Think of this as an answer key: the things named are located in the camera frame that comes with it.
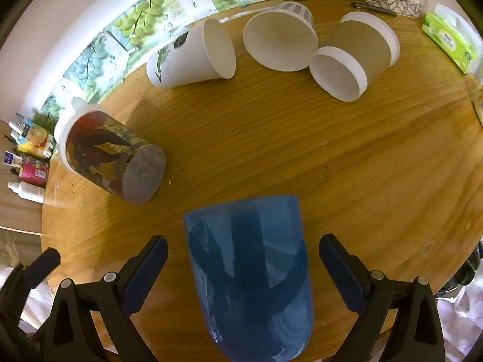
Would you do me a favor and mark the black object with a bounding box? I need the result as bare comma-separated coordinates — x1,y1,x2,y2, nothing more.
451,241,483,298

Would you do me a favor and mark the white cup with plant print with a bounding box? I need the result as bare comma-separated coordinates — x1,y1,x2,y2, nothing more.
146,18,237,90

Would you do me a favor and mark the black pen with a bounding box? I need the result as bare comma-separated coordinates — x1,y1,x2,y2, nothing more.
351,2,398,17

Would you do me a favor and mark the blue cup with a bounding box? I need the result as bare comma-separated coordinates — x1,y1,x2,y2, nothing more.
183,194,315,362

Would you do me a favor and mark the yellow and orange box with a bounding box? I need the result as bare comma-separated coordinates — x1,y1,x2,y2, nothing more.
21,124,55,160

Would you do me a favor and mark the pink packet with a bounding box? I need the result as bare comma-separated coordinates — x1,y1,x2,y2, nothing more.
20,159,50,186

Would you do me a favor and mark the white cup with grey stripes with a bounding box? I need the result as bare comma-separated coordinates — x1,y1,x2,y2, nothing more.
242,2,319,72

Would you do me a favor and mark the white plastic bottle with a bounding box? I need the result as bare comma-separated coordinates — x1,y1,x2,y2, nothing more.
8,181,46,203

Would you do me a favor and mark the pale purple cloth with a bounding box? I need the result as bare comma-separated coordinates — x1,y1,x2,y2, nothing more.
434,283,483,362

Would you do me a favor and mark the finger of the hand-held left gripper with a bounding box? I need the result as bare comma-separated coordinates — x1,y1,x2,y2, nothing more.
24,248,61,292

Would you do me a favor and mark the green tissue pack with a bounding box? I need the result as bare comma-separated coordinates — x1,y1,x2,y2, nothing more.
421,4,480,74

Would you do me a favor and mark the red and brown printed cup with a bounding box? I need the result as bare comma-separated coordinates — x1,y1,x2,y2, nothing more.
54,97,167,206

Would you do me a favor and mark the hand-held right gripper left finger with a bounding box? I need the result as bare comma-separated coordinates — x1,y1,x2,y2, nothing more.
43,235,168,362

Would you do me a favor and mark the white cup with brown sleeve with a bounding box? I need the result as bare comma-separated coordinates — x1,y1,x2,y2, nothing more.
309,11,400,102

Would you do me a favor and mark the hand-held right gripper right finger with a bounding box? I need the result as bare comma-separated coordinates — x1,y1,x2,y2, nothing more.
319,234,446,362

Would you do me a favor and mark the grape wall poster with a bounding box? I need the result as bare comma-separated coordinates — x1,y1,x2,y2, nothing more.
34,0,299,129

